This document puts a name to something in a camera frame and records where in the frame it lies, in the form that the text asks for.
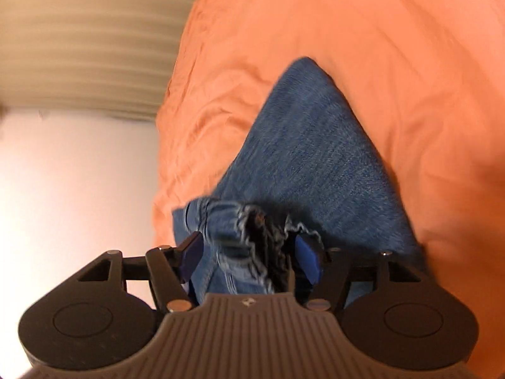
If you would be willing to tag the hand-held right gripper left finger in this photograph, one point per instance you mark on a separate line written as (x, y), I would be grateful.
(192, 254)

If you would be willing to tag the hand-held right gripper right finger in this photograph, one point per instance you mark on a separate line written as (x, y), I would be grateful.
(307, 260)

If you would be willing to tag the blue denim pants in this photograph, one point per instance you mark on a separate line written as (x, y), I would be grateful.
(307, 146)

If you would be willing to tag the beige curtain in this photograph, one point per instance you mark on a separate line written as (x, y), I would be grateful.
(79, 47)

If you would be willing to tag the orange bed sheet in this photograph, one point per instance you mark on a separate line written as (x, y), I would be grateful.
(355, 27)

